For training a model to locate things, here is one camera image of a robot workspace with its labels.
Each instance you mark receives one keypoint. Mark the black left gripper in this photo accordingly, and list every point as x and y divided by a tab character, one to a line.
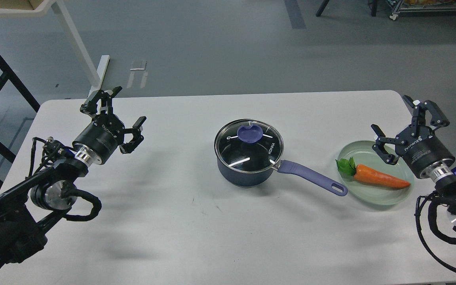
106	131

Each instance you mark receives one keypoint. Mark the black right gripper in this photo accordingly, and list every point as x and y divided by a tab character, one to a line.
421	147

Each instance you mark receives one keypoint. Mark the blue saucepan with purple handle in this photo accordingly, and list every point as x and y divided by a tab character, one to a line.
248	179

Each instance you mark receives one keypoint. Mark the glass pot lid purple knob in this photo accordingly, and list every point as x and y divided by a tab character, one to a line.
248	146

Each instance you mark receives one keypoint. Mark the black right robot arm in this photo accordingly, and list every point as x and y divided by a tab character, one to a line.
442	205

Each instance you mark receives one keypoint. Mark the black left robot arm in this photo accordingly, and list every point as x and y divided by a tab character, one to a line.
31	208

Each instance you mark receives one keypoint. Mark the light green plate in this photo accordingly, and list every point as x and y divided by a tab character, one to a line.
362	153

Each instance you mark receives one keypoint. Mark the orange toy carrot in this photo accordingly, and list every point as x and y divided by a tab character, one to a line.
366	174

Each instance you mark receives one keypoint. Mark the black chair leg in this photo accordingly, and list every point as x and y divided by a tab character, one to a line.
373	5

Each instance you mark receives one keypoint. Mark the metal wheeled cart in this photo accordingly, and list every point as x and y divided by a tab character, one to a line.
420	6

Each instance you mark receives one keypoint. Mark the white desk leg frame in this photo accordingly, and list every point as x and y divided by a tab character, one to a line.
38	8

